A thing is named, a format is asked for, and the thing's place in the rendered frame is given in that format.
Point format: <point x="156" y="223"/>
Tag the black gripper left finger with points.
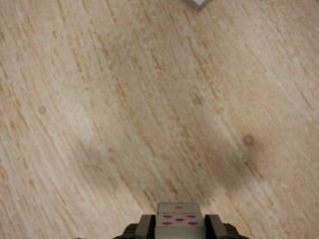
<point x="145" y="229"/>

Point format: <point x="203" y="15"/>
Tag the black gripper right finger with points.
<point x="215" y="229"/>

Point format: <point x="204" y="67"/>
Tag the white domino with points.
<point x="197" y="5"/>
<point x="179" y="221"/>

